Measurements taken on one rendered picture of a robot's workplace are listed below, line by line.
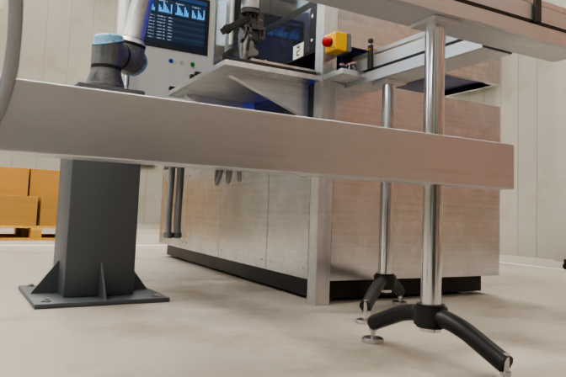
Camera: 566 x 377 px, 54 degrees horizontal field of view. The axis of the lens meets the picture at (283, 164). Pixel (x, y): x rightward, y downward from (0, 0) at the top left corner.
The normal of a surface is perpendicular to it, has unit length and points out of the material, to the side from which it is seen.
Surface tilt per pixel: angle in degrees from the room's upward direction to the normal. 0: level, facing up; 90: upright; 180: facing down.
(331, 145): 90
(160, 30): 90
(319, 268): 90
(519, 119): 90
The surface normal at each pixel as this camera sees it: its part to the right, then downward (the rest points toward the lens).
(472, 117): 0.48, -0.05
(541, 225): -0.85, -0.07
